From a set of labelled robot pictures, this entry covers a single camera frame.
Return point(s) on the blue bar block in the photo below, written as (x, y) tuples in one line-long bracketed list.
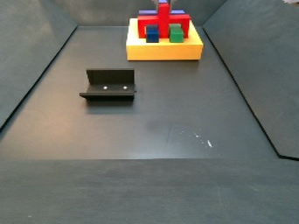
[(153, 33)]

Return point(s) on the red cross-shaped block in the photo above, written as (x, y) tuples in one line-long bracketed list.
[(164, 18)]

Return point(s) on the black U-shaped holder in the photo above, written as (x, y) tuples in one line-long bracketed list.
[(110, 84)]

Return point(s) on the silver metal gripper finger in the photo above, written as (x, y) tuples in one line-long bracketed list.
[(156, 4)]

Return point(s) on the green bar block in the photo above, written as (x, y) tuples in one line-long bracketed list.
[(177, 35)]

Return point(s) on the purple cross-shaped block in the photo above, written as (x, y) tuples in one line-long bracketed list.
[(154, 12)]

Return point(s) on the yellow base board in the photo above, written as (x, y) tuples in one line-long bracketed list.
[(139, 50)]

